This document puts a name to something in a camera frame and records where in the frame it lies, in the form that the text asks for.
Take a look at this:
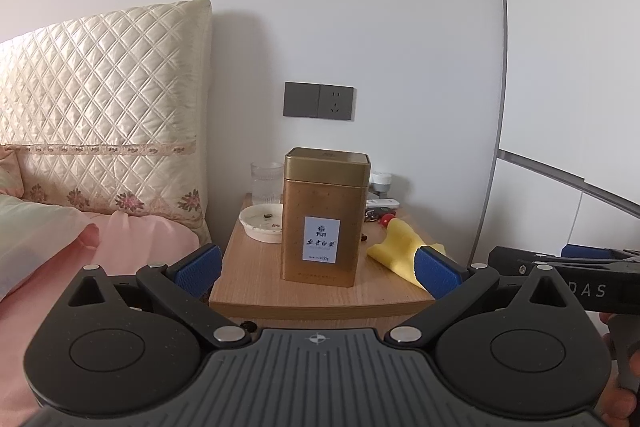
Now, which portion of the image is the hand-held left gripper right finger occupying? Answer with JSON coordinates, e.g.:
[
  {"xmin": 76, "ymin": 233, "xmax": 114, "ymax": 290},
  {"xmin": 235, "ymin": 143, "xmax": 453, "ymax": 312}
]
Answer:
[{"xmin": 382, "ymin": 245, "xmax": 581, "ymax": 350}]

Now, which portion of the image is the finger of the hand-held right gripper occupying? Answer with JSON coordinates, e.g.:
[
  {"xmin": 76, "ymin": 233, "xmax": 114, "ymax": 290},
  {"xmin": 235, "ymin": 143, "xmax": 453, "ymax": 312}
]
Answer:
[{"xmin": 517, "ymin": 244, "xmax": 640, "ymax": 275}]

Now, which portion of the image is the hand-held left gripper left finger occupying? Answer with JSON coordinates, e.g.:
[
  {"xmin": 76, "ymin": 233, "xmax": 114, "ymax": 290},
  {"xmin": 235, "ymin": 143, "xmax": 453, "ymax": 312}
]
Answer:
[{"xmin": 65, "ymin": 243, "xmax": 253, "ymax": 350}]

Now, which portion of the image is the yellow cleaning cloth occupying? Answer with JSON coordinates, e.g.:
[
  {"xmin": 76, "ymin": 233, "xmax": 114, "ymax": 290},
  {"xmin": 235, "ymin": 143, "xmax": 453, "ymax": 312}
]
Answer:
[{"xmin": 367, "ymin": 217, "xmax": 447, "ymax": 290}]

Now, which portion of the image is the gold tea tin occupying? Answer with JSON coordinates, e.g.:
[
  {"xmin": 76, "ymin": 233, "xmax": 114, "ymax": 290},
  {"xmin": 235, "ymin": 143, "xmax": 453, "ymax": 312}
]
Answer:
[{"xmin": 281, "ymin": 147, "xmax": 372, "ymax": 289}]

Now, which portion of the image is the person's right hand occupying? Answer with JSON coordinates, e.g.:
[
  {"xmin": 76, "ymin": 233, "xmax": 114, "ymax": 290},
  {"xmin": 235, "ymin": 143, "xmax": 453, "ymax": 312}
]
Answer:
[{"xmin": 596, "ymin": 312, "xmax": 640, "ymax": 427}]

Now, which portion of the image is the pink blanket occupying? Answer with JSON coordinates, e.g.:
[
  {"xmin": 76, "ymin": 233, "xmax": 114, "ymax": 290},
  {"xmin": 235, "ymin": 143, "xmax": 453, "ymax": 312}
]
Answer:
[{"xmin": 0, "ymin": 202, "xmax": 201, "ymax": 427}]

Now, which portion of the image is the wooden nightstand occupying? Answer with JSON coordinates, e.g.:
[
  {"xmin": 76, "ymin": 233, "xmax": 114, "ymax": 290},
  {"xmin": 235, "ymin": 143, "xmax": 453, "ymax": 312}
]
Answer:
[{"xmin": 208, "ymin": 193, "xmax": 441, "ymax": 323}]

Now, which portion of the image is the white ceramic dish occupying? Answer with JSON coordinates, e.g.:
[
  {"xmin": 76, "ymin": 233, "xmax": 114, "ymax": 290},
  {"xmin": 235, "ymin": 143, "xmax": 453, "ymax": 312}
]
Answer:
[{"xmin": 239, "ymin": 203, "xmax": 284, "ymax": 244}]

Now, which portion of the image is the white plug adapter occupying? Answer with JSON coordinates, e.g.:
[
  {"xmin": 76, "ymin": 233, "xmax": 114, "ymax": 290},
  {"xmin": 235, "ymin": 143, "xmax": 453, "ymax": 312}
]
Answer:
[{"xmin": 369, "ymin": 173, "xmax": 394, "ymax": 198}]

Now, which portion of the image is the clear ribbed glass cup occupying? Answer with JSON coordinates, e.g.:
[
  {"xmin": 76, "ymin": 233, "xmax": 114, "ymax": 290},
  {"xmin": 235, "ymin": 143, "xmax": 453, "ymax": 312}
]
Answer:
[{"xmin": 250, "ymin": 162, "xmax": 285, "ymax": 206}]

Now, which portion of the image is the pale sheer quilt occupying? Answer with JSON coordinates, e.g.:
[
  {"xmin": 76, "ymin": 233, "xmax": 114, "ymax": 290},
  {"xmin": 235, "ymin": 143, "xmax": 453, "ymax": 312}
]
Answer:
[{"xmin": 0, "ymin": 193, "xmax": 98, "ymax": 303}]

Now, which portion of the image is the cream quilted headboard cushion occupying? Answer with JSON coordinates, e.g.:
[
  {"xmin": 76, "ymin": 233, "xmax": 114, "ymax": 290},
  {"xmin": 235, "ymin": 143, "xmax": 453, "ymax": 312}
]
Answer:
[{"xmin": 0, "ymin": 0, "xmax": 213, "ymax": 248}]

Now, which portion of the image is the grey wall socket panel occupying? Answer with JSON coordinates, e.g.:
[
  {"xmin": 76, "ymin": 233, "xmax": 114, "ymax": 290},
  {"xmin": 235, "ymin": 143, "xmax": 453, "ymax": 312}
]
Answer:
[{"xmin": 283, "ymin": 81, "xmax": 355, "ymax": 121}]

